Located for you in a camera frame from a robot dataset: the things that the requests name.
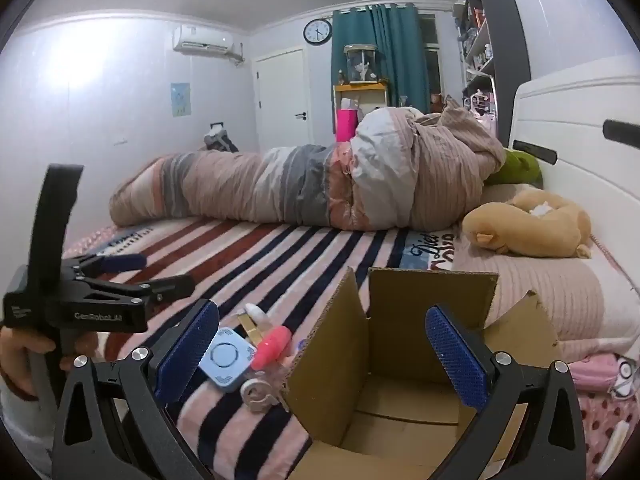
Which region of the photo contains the striped blanket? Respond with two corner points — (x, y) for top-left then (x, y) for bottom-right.
(60, 220), (461, 480)

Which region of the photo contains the tan plush toy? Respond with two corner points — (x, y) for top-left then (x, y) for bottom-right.
(461, 191), (593, 260)

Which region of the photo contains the dark bag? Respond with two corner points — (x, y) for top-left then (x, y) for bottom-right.
(200, 122), (240, 153)

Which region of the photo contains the round wall clock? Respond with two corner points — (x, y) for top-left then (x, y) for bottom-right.
(303, 18), (333, 46)

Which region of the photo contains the white bed headboard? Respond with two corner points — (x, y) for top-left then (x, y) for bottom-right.
(507, 55), (640, 321)

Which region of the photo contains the yellow cabinet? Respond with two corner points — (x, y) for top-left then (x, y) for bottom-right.
(332, 81), (388, 136)

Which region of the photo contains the light blue square device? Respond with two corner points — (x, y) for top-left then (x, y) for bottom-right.
(199, 326), (258, 393)

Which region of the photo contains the white door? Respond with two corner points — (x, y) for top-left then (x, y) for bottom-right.
(254, 49), (313, 153)

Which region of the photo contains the teal curtain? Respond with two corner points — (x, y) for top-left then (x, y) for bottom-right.
(331, 4), (431, 113)

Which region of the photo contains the pink plush toy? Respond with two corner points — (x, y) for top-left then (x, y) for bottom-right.
(567, 352), (638, 401)

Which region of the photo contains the white slim tube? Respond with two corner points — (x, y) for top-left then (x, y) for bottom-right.
(597, 420), (628, 467)

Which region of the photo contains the green plush toy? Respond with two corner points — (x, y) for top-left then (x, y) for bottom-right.
(482, 147), (543, 188)

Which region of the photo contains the dark tall shelf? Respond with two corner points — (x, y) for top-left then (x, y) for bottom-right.
(452, 0), (531, 136)

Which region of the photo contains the person's left forearm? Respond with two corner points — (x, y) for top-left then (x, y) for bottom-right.
(0, 375), (66, 476)

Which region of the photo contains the small white bottle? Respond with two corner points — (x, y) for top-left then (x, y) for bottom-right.
(244, 305), (273, 328)

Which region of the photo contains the pink ribbed pillow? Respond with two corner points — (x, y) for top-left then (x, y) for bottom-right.
(452, 240), (640, 361)

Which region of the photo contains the gold tube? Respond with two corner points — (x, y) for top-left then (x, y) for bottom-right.
(236, 312), (263, 347)

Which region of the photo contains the white air conditioner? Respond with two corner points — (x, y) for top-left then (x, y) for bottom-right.
(172, 25), (246, 66)

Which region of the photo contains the pink rounded plastic item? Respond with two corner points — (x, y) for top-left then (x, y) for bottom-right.
(250, 325), (293, 371)

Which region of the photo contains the person's left hand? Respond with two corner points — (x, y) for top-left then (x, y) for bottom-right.
(0, 327), (98, 401)

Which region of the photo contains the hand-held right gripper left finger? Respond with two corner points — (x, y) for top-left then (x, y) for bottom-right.
(50, 299), (221, 480)

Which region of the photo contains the pink dotted sheet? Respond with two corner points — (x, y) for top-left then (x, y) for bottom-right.
(575, 390), (636, 480)

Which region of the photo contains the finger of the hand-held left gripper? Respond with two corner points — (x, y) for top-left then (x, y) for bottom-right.
(75, 275), (197, 311)
(62, 254), (148, 281)

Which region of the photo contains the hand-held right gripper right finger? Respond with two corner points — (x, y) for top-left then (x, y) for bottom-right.
(425, 304), (587, 480)

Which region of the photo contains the white ring-shaped clip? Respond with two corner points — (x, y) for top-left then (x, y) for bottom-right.
(239, 374), (282, 414)

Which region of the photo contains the blue wall poster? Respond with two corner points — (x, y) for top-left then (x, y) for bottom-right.
(170, 82), (193, 117)

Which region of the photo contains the window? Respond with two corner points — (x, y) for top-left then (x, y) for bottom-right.
(420, 12), (443, 106)

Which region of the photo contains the glass display case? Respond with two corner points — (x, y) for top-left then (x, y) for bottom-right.
(343, 44), (378, 84)

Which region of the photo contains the rolled pink grey quilt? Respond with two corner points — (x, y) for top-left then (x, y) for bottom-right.
(109, 99), (506, 232)

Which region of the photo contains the brown cardboard box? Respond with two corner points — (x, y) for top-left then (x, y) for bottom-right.
(280, 266), (561, 480)

